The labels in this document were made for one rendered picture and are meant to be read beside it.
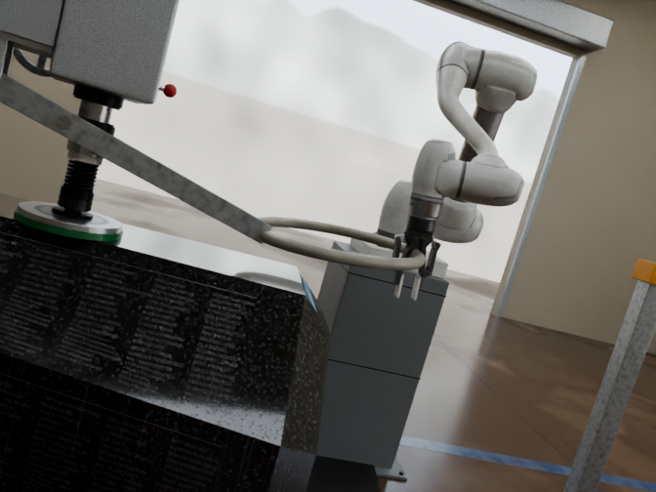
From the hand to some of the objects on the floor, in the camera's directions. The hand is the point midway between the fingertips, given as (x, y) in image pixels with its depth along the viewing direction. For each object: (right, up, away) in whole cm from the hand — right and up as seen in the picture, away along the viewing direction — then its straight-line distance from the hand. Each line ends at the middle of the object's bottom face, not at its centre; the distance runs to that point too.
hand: (407, 287), depth 160 cm
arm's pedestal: (-19, -70, +82) cm, 110 cm away
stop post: (+76, -99, +71) cm, 144 cm away
